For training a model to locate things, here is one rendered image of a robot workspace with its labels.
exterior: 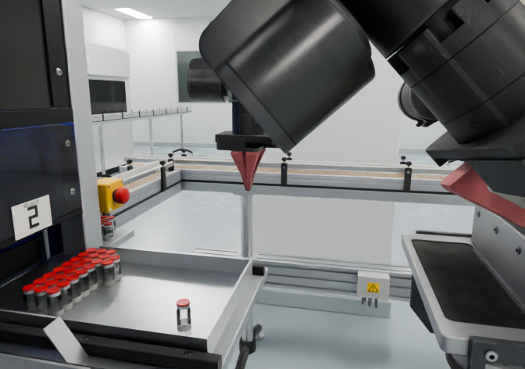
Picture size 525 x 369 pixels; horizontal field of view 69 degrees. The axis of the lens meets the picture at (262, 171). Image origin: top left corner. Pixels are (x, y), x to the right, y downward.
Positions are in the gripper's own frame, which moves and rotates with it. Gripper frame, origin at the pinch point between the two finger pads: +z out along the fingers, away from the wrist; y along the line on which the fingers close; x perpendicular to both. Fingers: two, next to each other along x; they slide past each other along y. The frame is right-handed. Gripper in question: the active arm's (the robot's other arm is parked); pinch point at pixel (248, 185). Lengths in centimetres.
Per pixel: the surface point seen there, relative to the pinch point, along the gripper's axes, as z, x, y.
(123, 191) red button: 7.8, -16.7, 35.2
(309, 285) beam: 63, -84, -5
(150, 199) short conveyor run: 21, -55, 49
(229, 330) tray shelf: 20.0, 12.6, -0.2
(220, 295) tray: 19.9, 3.1, 4.3
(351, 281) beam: 59, -84, -22
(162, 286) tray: 20.0, 2.4, 16.0
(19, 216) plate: 5.6, 10.1, 38.4
